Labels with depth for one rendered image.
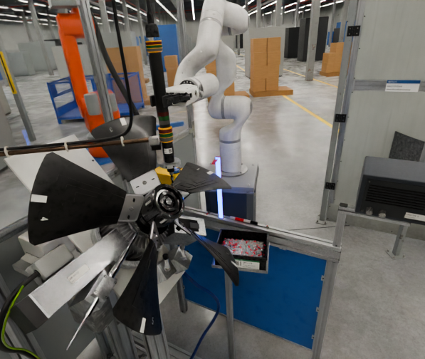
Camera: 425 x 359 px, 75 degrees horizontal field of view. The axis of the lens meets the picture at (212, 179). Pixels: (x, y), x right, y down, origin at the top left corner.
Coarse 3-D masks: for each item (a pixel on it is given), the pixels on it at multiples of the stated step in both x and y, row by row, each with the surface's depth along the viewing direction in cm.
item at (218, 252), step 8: (192, 232) 91; (200, 240) 90; (208, 240) 102; (208, 248) 90; (216, 248) 99; (224, 248) 107; (216, 256) 90; (224, 256) 96; (232, 256) 104; (224, 264) 91; (232, 264) 97; (232, 272) 92; (232, 280) 88
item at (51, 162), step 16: (48, 160) 68; (64, 160) 70; (48, 176) 68; (64, 176) 70; (80, 176) 72; (96, 176) 74; (32, 192) 66; (48, 192) 68; (64, 192) 70; (80, 192) 72; (96, 192) 75; (112, 192) 78; (32, 208) 66; (48, 208) 68; (64, 208) 70; (80, 208) 73; (96, 208) 76; (112, 208) 79; (32, 224) 66; (48, 224) 69; (64, 224) 71; (80, 224) 74; (96, 224) 78; (32, 240) 67; (48, 240) 69
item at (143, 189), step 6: (144, 174) 92; (150, 174) 92; (156, 174) 91; (132, 180) 92; (138, 180) 91; (144, 180) 91; (150, 180) 91; (156, 180) 91; (132, 186) 91; (144, 186) 91; (150, 186) 90; (156, 186) 90; (138, 192) 90; (144, 192) 90
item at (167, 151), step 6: (150, 12) 72; (150, 18) 72; (150, 24) 73; (156, 24) 74; (150, 30) 73; (156, 30) 73; (150, 36) 73; (156, 36) 74; (162, 144) 88; (168, 144) 87; (168, 150) 88; (168, 156) 89; (168, 162) 90
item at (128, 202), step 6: (126, 198) 81; (132, 198) 82; (138, 198) 84; (126, 204) 82; (132, 204) 83; (138, 204) 84; (126, 210) 83; (138, 210) 85; (120, 216) 82; (126, 216) 83; (132, 216) 85
